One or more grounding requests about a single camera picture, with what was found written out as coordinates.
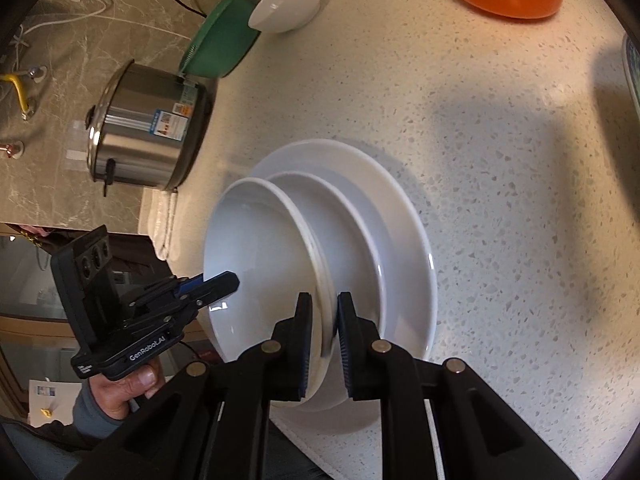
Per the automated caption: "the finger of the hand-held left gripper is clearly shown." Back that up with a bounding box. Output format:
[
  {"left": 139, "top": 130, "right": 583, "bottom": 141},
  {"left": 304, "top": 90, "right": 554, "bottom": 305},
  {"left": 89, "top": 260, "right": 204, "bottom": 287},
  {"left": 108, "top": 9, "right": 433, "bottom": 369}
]
[
  {"left": 127, "top": 271, "right": 240, "bottom": 328},
  {"left": 145, "top": 273, "right": 207, "bottom": 301}
]

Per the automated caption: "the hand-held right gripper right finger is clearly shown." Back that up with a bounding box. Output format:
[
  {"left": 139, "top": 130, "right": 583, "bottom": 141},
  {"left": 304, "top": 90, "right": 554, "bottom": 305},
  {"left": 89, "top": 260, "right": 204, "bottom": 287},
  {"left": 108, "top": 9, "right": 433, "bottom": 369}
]
[{"left": 336, "top": 291, "right": 581, "bottom": 480}]

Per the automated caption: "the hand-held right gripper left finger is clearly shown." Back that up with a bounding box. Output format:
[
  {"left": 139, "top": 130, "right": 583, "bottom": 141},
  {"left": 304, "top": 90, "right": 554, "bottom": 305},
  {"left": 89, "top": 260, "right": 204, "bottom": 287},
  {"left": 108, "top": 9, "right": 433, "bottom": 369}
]
[{"left": 65, "top": 291, "right": 315, "bottom": 480}]

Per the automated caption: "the white deep plate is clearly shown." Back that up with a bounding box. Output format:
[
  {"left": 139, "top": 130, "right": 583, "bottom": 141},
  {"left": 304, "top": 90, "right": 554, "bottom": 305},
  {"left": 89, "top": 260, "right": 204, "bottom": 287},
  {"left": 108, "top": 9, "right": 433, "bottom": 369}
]
[{"left": 202, "top": 177, "right": 335, "bottom": 401}]

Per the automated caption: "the small white plate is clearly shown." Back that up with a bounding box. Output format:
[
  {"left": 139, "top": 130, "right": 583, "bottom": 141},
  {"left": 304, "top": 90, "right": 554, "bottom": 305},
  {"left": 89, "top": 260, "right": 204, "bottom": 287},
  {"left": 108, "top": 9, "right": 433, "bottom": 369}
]
[{"left": 267, "top": 171, "right": 388, "bottom": 401}]

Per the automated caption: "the large white plate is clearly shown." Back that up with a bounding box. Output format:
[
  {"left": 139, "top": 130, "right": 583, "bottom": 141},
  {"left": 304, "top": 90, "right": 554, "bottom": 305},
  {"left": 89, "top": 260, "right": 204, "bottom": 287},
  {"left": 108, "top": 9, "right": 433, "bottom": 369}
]
[{"left": 247, "top": 139, "right": 438, "bottom": 433}]

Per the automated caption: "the small white bowl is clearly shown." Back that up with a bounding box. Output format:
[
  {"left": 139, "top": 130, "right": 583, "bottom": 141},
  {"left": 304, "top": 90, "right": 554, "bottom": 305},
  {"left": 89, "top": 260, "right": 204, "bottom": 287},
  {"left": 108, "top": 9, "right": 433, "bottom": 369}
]
[{"left": 248, "top": 0, "right": 322, "bottom": 34}]

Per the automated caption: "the blue patterned bowl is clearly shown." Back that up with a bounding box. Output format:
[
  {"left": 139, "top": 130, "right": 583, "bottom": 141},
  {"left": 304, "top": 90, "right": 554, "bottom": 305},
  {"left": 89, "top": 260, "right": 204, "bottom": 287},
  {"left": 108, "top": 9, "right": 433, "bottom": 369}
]
[{"left": 621, "top": 34, "right": 640, "bottom": 106}]

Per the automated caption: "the person's left forearm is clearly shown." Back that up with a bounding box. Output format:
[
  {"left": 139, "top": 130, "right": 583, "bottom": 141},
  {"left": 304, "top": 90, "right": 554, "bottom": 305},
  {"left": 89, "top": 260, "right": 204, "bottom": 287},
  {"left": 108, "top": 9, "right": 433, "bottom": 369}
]
[{"left": 0, "top": 379, "right": 130, "bottom": 466}]

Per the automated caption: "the person's left hand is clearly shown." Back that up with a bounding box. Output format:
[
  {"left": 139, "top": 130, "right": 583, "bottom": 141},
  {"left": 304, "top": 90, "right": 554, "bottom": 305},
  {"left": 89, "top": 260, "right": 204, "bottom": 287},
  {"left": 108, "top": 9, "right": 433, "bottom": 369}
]
[{"left": 90, "top": 360, "right": 166, "bottom": 421}]

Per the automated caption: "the white cloth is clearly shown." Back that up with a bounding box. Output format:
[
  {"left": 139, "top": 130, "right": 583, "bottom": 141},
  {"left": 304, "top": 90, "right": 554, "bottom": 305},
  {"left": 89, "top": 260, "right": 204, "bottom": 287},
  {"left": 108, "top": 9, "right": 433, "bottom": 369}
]
[{"left": 146, "top": 189, "right": 182, "bottom": 262}]

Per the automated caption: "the white paper sheet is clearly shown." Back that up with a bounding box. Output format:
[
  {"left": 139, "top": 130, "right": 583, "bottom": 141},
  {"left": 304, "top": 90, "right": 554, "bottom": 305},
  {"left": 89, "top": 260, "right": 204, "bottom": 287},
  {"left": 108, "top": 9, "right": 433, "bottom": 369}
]
[{"left": 27, "top": 376, "right": 83, "bottom": 427}]

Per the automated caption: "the steel pot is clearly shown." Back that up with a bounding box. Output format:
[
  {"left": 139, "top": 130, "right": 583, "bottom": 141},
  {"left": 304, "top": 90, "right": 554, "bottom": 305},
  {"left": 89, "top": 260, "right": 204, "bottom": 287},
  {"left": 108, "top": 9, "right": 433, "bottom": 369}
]
[{"left": 86, "top": 59, "right": 217, "bottom": 197}]

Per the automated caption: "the green colander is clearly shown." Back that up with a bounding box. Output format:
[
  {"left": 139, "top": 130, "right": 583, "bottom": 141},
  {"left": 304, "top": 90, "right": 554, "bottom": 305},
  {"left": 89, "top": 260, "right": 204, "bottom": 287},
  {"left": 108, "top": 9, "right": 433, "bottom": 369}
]
[{"left": 179, "top": 0, "right": 262, "bottom": 79}]

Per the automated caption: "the yellow hose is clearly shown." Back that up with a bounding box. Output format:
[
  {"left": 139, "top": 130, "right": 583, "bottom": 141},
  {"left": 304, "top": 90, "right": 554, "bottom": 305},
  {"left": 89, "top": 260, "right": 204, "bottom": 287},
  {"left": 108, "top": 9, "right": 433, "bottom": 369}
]
[{"left": 0, "top": 72, "right": 35, "bottom": 122}]

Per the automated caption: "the white cable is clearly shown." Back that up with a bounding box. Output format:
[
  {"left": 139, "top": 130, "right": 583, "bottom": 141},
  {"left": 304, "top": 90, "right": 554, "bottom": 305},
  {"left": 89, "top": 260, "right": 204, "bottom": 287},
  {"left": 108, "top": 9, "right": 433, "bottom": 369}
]
[{"left": 10, "top": 0, "right": 188, "bottom": 68}]

